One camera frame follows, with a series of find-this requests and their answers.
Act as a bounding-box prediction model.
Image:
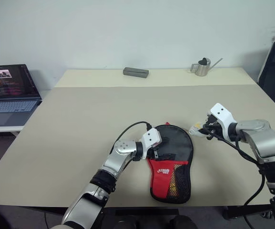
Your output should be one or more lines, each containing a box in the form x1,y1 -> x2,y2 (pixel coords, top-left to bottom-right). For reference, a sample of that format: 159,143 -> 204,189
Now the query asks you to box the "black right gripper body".
204,114 -> 224,141

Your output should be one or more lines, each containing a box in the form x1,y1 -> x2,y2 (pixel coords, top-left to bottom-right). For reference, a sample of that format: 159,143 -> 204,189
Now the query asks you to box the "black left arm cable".
114,122 -> 152,169

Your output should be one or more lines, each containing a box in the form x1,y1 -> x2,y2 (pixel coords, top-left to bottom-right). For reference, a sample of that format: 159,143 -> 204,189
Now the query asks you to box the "black red paddle case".
147,122 -> 194,204

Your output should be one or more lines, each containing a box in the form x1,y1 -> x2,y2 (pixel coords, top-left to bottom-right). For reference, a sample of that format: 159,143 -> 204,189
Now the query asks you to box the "steel watering can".
189,57 -> 224,77

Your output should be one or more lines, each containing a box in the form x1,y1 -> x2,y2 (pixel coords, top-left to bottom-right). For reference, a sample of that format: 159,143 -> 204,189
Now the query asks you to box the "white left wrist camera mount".
141,128 -> 163,158

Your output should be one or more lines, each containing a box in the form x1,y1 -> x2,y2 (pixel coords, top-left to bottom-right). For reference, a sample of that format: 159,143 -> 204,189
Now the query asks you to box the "open dark laptop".
0,63 -> 43,127

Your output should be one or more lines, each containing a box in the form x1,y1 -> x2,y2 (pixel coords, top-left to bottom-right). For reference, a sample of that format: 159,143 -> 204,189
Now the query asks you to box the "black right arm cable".
204,127 -> 266,229

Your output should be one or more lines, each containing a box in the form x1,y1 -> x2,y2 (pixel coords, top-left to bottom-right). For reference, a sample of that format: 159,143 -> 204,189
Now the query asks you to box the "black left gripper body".
147,143 -> 164,161

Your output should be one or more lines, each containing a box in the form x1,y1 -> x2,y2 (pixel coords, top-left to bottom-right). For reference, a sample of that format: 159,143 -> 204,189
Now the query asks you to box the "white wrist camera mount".
141,128 -> 163,158
210,103 -> 237,141

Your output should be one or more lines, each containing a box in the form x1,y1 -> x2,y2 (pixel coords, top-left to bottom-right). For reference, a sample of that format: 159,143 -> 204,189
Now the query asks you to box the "black table frame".
32,204 -> 275,220

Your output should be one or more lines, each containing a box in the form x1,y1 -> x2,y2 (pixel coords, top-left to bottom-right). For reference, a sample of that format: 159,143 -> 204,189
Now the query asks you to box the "white side table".
0,124 -> 24,138

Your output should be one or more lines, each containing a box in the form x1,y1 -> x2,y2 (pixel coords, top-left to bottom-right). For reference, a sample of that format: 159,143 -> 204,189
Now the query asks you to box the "small white yellow object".
189,121 -> 206,138

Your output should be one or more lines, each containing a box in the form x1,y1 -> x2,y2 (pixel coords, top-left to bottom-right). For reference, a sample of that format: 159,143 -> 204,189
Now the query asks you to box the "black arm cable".
204,127 -> 266,229
114,122 -> 152,169

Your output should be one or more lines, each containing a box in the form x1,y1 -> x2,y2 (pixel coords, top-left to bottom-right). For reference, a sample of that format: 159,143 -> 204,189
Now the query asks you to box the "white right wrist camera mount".
210,103 -> 237,141

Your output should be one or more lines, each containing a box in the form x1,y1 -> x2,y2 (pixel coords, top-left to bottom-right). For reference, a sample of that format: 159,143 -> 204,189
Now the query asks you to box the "grey rectangular box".
123,67 -> 150,79

